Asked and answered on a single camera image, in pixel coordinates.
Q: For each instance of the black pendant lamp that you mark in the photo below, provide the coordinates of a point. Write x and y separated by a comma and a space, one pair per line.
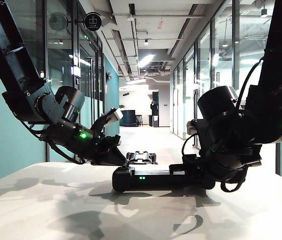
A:
264, 12

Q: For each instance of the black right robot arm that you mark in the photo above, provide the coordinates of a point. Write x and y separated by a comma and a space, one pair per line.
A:
276, 75

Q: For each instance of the light blue door number panel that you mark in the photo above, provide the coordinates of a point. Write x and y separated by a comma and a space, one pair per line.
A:
76, 71

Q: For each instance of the black quadruped robot dog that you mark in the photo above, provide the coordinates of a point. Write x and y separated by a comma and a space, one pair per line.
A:
142, 158

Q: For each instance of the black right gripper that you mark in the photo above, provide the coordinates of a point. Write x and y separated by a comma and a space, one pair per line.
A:
212, 167

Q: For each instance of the dark bar stool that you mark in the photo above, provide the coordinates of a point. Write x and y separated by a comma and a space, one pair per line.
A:
139, 120

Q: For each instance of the dark green bar counter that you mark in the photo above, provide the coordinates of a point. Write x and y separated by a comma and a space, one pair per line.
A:
129, 118

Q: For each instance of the round black hanging door sign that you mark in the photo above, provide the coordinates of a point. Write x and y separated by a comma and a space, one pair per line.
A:
93, 21

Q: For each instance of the black remote control with joysticks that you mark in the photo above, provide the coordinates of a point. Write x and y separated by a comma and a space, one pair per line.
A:
156, 180

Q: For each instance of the tall black cabinet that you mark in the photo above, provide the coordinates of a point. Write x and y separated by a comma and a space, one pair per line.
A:
155, 100

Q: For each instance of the small ceiling spotlight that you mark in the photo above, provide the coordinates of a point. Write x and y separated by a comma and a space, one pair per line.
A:
146, 42

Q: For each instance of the long ceiling light strip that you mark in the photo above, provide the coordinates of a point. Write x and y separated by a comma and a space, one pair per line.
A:
146, 61

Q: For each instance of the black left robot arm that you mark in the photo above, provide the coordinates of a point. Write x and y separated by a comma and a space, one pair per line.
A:
13, 62

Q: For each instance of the short ceiling light strip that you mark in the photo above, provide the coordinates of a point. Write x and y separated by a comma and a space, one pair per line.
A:
136, 81

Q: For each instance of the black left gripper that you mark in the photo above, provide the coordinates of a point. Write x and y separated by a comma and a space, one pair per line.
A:
99, 147

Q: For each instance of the small green potted plant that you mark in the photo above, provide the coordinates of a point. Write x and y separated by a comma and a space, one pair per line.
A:
122, 107

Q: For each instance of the dark wall ornament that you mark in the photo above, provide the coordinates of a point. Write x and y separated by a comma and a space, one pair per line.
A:
109, 76

